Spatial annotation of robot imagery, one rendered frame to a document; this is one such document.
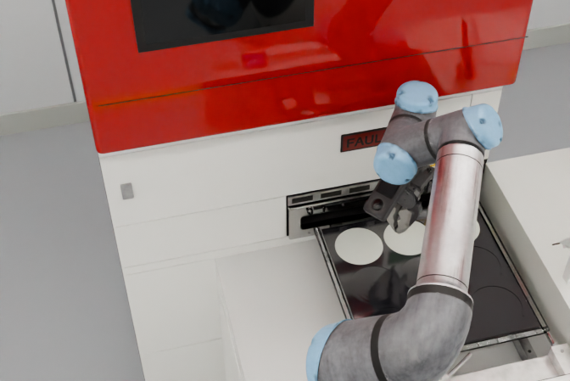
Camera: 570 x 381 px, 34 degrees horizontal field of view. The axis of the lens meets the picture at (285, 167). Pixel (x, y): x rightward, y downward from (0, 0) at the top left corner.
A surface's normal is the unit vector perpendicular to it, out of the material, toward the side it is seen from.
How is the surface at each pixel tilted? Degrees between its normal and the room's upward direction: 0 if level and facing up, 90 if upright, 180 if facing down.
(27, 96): 90
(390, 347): 39
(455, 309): 33
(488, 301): 0
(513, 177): 0
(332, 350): 44
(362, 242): 0
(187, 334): 90
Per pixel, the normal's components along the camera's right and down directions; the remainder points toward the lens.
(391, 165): -0.35, 0.66
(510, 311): 0.00, -0.71
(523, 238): -0.97, 0.18
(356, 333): -0.60, -0.63
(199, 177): 0.24, 0.68
